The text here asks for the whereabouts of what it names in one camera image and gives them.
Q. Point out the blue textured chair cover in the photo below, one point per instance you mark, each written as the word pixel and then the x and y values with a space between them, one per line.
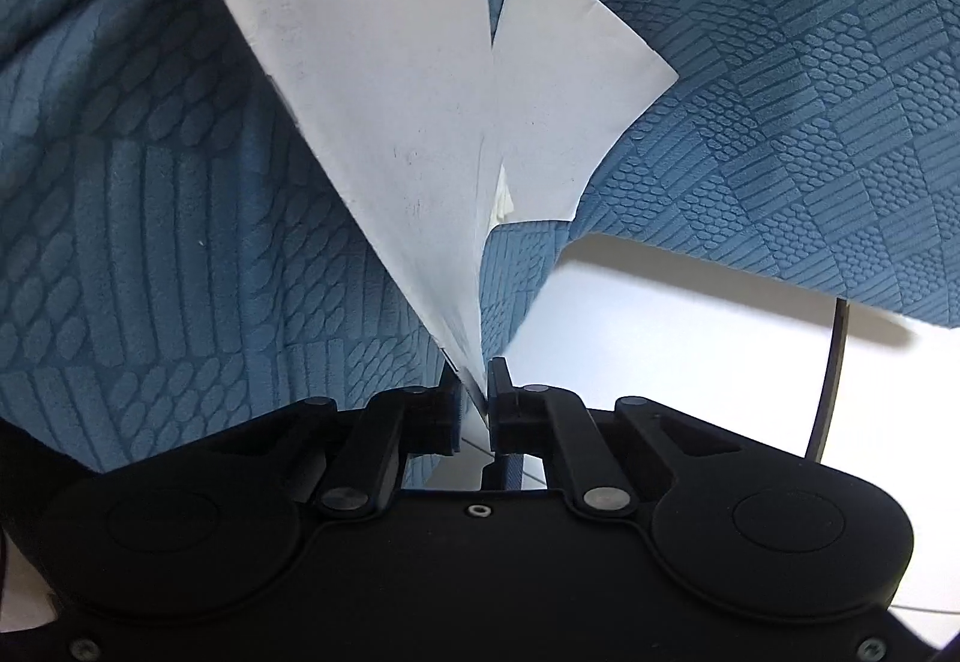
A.
pixel 150 220

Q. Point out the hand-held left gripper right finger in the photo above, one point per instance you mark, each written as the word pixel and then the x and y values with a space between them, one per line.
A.
pixel 496 407

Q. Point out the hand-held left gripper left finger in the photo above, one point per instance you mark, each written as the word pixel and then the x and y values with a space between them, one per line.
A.
pixel 451 415

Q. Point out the white paper booklet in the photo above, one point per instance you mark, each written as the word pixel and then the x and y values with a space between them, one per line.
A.
pixel 577 70
pixel 360 70

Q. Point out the dark curved chair frame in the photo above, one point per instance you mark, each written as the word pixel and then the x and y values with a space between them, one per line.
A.
pixel 832 377

